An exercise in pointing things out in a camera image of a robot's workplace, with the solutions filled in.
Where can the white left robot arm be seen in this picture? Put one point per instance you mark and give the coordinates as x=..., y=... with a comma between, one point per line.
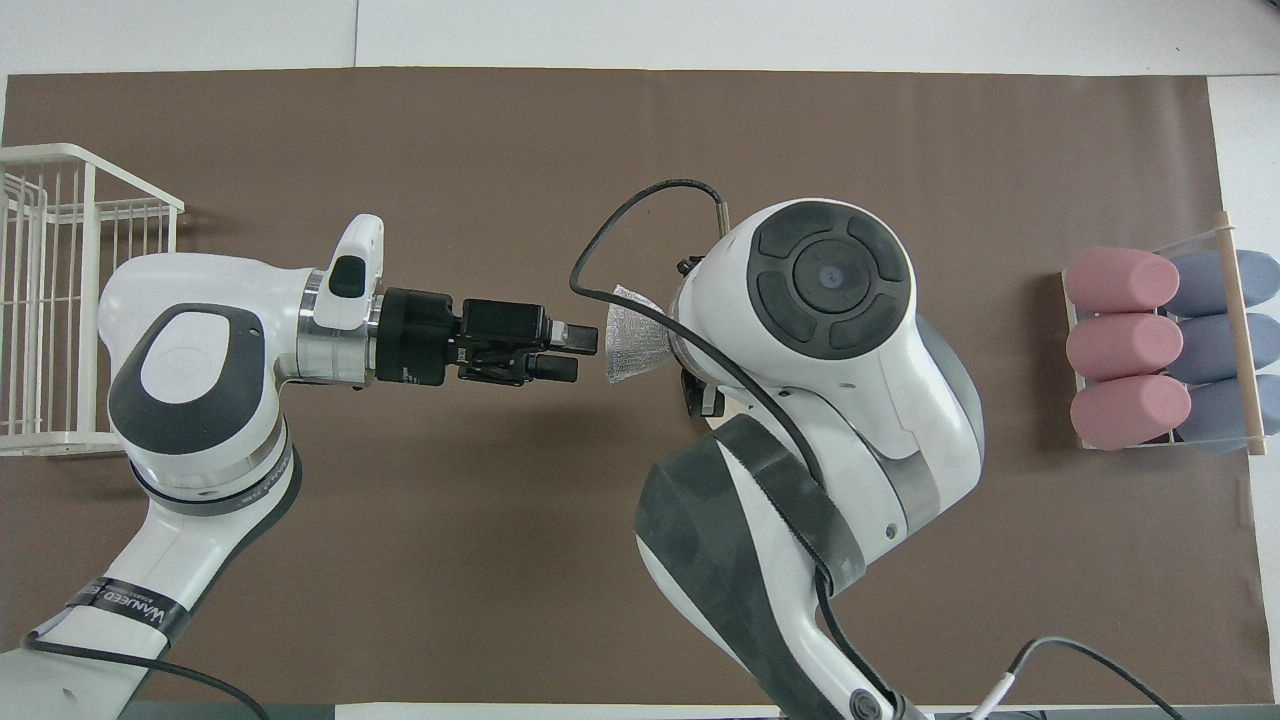
x=200, y=400

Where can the clear cup holder wooden rod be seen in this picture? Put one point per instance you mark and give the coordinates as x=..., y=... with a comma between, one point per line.
x=1254, y=430

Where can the brown table mat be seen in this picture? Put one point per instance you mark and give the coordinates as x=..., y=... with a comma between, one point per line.
x=450, y=520

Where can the silver bubble wrap piece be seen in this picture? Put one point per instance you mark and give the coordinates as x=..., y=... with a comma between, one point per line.
x=635, y=340

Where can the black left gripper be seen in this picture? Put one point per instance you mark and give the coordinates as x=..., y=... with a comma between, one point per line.
x=415, y=338

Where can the blue plastic cup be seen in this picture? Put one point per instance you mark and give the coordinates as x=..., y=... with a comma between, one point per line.
x=1205, y=350
x=1205, y=285
x=1215, y=420

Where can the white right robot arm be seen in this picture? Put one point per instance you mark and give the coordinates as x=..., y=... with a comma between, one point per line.
x=830, y=420

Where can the pink plastic cup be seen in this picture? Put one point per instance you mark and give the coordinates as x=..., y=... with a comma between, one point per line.
x=1115, y=347
x=1115, y=280
x=1125, y=412

